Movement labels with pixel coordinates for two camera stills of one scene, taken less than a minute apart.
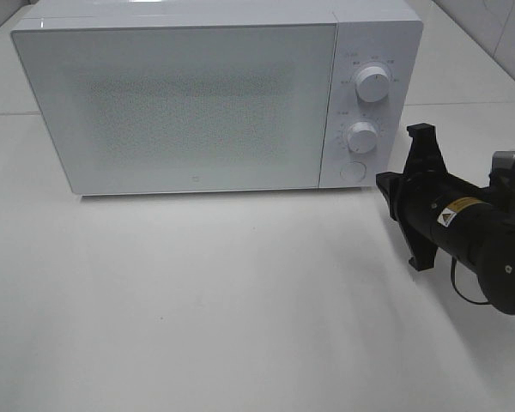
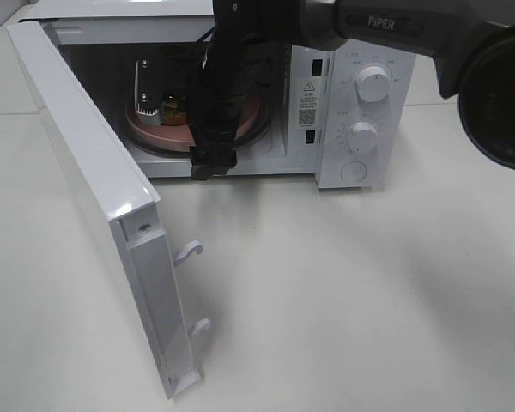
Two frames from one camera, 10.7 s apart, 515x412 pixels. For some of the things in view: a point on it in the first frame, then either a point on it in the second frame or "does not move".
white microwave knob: x=372 y=83 does not move
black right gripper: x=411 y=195 -> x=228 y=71
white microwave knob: x=362 y=137 does not move
